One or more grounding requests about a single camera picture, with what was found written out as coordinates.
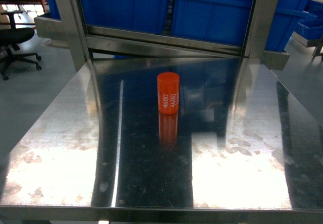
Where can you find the orange cylindrical capacitor 4680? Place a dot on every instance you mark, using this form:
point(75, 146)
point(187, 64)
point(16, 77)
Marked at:
point(168, 87)

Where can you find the blue plastic bin left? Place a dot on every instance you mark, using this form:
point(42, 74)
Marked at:
point(136, 15)

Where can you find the blue plastic bin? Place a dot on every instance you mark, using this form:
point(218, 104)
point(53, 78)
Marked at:
point(136, 15)
point(219, 21)

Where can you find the blue plastic bin right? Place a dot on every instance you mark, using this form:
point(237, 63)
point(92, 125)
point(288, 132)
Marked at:
point(219, 21)

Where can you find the black office chair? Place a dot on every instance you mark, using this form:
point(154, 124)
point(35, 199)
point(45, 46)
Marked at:
point(11, 38)

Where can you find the blue bins side shelf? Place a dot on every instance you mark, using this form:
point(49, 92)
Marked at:
point(309, 31)

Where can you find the stainless steel rack frame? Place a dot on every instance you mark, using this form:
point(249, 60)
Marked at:
point(83, 40)

